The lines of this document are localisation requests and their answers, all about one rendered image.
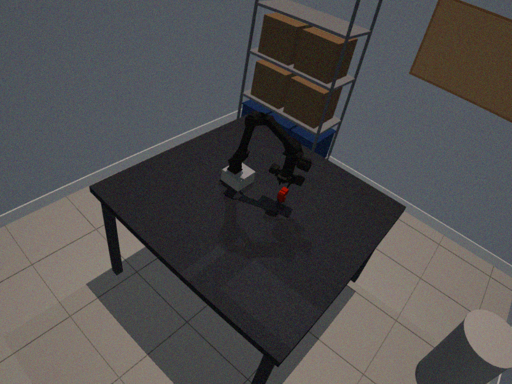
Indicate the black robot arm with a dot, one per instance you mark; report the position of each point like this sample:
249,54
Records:
292,146

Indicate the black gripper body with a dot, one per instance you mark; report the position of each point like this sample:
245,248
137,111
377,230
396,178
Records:
297,179

